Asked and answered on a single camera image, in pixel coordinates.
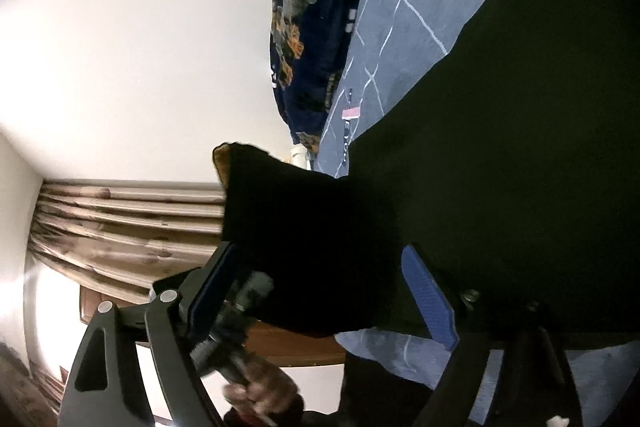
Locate person left hand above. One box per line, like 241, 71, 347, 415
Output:
222, 353, 304, 427

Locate white floral pillow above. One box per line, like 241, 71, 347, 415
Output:
290, 144, 312, 170

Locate black pants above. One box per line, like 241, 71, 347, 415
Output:
222, 0, 639, 350

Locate brown striped curtain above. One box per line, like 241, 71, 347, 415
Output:
27, 181, 224, 303

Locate navy dog print blanket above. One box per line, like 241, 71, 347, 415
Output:
269, 0, 360, 155

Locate blue grid bed sheet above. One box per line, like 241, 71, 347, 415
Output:
317, 0, 639, 426

